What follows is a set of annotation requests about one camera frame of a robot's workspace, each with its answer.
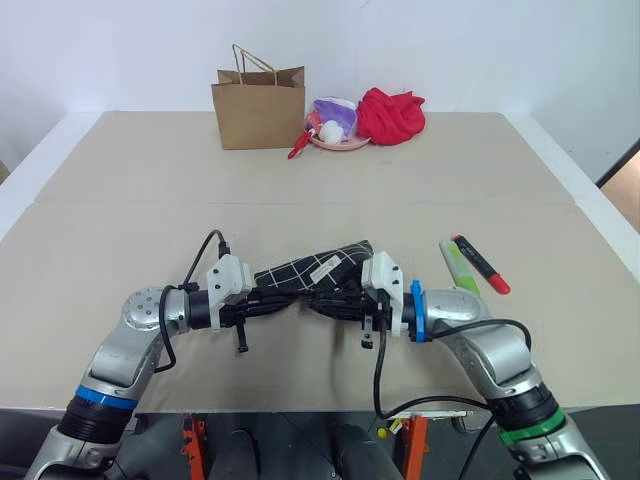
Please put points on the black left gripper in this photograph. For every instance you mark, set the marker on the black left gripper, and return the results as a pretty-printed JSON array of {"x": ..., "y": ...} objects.
[{"x": 240, "y": 310}]

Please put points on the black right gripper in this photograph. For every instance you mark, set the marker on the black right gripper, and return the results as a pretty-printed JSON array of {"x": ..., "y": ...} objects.
[{"x": 362, "y": 306}]

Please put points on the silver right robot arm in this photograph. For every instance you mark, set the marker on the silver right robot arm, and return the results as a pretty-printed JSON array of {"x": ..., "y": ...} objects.
[{"x": 500, "y": 350}]

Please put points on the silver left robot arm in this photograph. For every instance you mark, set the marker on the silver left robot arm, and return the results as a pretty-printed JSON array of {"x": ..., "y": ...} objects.
[{"x": 125, "y": 345}]

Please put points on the black white grid pouch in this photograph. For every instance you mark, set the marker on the black white grid pouch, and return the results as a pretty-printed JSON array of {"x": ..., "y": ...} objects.
[{"x": 300, "y": 270}]

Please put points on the green highlighter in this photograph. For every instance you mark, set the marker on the green highlighter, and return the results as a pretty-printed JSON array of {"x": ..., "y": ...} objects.
[{"x": 459, "y": 267}]

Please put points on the red black marker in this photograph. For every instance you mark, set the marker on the red black marker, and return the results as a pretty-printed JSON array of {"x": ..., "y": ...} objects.
[{"x": 481, "y": 263}]

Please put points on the small yellow knob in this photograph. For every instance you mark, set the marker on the small yellow knob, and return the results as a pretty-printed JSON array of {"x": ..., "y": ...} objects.
[{"x": 382, "y": 433}]

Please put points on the dark rounded shape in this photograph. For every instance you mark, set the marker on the dark rounded shape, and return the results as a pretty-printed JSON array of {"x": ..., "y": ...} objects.
[
  {"x": 250, "y": 455},
  {"x": 362, "y": 452}
]

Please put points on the red plastic clip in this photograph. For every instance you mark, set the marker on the red plastic clip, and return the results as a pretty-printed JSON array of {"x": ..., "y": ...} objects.
[{"x": 299, "y": 146}]

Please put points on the orange metal stand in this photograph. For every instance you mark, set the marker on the orange metal stand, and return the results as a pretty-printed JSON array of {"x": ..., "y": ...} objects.
[
  {"x": 194, "y": 445},
  {"x": 414, "y": 445}
]

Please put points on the pink plate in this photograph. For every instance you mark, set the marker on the pink plate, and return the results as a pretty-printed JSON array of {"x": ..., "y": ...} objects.
[{"x": 345, "y": 145}]

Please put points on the white crumpled ball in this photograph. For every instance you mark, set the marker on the white crumpled ball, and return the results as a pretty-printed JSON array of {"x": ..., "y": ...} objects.
[{"x": 331, "y": 131}]

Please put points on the brown paper bag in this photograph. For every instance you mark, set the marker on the brown paper bag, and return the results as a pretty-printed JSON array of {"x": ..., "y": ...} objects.
[{"x": 259, "y": 115}]

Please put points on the purple white plastic bag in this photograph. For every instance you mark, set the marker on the purple white plastic bag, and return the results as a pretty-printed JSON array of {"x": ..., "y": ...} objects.
[{"x": 337, "y": 111}]

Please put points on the red crumpled cloth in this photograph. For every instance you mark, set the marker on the red crumpled cloth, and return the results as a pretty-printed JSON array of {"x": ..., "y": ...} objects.
[{"x": 392, "y": 117}]

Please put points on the black edged brown board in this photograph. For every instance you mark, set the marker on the black edged brown board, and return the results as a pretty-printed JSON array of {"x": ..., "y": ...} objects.
[{"x": 625, "y": 190}]

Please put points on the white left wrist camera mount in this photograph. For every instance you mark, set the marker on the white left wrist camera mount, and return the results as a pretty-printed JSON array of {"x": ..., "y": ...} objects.
[{"x": 227, "y": 280}]

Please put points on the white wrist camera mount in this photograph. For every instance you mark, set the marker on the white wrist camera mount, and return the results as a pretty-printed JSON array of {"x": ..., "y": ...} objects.
[
  {"x": 227, "y": 280},
  {"x": 382, "y": 275}
]

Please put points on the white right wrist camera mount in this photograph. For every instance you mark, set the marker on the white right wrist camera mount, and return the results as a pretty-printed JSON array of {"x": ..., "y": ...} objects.
[{"x": 382, "y": 275}]

